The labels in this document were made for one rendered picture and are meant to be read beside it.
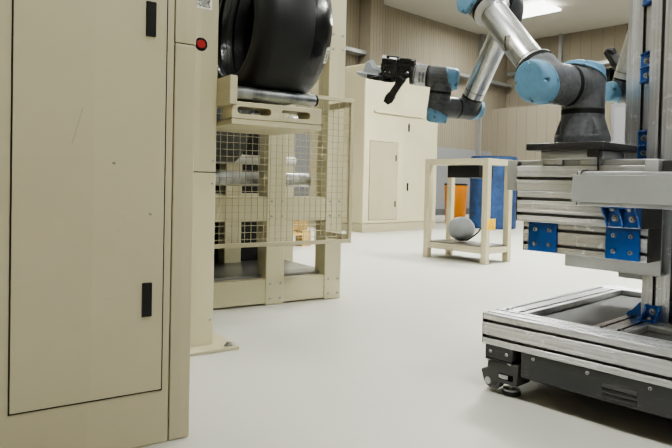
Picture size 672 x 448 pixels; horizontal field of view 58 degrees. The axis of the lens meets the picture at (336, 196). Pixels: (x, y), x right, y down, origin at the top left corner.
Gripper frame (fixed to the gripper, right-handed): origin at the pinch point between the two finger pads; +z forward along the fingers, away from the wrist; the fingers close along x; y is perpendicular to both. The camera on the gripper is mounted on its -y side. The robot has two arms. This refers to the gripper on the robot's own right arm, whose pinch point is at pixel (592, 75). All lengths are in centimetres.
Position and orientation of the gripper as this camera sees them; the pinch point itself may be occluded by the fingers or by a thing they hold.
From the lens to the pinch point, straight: 279.4
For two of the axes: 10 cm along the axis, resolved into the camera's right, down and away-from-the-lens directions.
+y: 1.1, 9.9, 0.6
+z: -2.9, -0.3, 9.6
